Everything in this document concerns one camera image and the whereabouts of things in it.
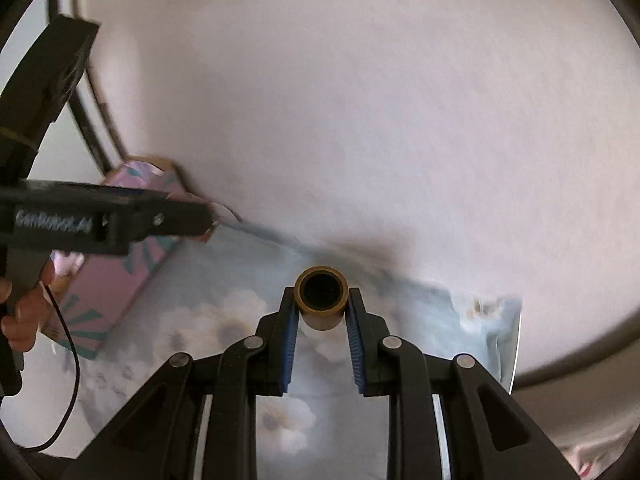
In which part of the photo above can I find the dark wall trim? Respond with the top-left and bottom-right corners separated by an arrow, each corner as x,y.
50,0 -> 128,173
514,305 -> 640,392

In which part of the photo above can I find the pink printed cloth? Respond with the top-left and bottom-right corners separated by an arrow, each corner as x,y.
557,422 -> 633,478

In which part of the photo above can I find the person's left hand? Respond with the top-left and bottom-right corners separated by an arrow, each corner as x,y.
0,260 -> 56,353

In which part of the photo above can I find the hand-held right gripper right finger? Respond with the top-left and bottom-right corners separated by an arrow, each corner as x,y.
345,287 -> 581,480

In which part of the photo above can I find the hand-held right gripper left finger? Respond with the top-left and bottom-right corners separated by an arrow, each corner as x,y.
60,287 -> 301,480

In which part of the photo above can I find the gold and black cylinder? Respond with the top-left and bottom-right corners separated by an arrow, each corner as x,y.
294,265 -> 350,332

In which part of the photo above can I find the thin black cable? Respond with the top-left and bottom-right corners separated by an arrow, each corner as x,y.
40,284 -> 82,461

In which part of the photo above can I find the pink patterned cardboard box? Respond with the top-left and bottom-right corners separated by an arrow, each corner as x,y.
40,157 -> 216,361

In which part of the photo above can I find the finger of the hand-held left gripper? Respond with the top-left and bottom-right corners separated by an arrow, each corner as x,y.
159,199 -> 219,244

